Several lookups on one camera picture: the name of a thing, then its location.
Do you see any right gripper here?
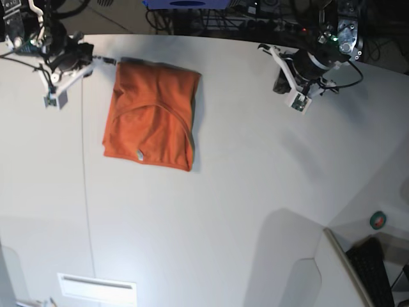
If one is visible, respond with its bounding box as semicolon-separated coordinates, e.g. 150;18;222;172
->
48;33;94;73

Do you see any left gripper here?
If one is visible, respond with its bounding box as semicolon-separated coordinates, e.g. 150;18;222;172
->
273;49;332;95

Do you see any orange t-shirt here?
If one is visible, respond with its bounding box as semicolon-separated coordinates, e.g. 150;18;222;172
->
102;60;201;171

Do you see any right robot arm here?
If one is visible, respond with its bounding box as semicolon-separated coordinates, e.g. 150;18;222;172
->
1;1;93;73

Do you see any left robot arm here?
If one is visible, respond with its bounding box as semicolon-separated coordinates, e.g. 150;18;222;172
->
274;1;364;97

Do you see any black power strip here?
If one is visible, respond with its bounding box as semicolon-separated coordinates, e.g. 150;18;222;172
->
246;19;307;34

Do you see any blue box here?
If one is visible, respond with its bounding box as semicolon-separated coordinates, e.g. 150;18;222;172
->
143;0;230;10

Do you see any green tape roll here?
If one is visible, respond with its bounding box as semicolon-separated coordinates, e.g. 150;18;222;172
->
369;211;387;230

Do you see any black keyboard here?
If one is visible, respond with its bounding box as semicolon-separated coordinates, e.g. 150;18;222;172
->
346;237;395;307

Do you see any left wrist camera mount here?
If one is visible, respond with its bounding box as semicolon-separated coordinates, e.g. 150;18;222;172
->
258;43;340;115

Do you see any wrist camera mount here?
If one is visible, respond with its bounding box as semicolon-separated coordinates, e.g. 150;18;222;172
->
258;43;340;115
38;56;117;110

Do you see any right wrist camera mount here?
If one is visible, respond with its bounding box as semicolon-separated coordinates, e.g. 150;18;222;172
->
38;56;117;110

